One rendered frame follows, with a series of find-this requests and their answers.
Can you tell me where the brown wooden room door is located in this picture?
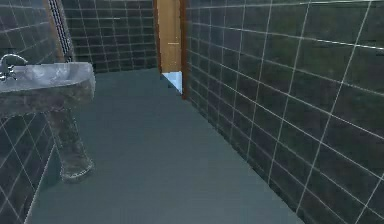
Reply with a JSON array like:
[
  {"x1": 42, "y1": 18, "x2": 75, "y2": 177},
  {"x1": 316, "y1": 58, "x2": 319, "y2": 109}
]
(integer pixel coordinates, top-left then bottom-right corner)
[{"x1": 153, "y1": 0, "x2": 188, "y2": 100}]

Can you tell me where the silver sink faucet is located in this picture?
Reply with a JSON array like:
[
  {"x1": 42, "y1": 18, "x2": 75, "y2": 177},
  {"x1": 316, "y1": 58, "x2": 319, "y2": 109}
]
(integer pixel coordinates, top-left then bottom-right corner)
[{"x1": 0, "y1": 53, "x2": 29, "y2": 82}]

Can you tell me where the grey stone pedestal sink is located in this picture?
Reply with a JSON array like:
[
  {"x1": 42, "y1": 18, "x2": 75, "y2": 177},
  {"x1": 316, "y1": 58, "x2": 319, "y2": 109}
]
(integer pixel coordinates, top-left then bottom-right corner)
[{"x1": 0, "y1": 61, "x2": 97, "y2": 183}]

